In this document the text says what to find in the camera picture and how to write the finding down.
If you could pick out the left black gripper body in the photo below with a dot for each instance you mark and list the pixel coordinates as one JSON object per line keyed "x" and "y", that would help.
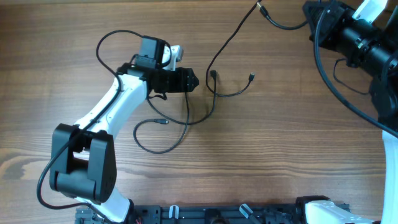
{"x": 175, "y": 81}

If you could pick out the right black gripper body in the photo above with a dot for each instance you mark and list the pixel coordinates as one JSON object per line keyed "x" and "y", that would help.
{"x": 341, "y": 33}

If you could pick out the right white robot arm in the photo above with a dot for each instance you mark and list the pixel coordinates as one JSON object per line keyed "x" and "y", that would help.
{"x": 375, "y": 51}

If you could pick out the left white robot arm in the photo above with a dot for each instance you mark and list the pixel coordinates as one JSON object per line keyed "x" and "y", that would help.
{"x": 83, "y": 160}

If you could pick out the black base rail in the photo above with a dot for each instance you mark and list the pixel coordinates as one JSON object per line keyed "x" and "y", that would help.
{"x": 274, "y": 213}

